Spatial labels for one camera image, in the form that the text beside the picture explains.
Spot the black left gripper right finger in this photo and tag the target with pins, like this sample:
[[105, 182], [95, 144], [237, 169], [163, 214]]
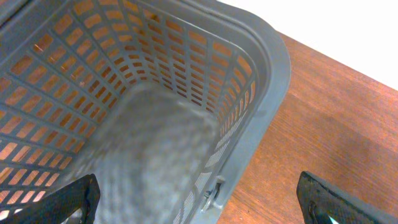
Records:
[[322, 202]]

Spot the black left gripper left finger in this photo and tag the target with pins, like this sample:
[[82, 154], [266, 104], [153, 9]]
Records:
[[82, 194]]

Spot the grey plastic mesh basket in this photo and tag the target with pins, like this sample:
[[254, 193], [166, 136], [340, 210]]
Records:
[[165, 102]]

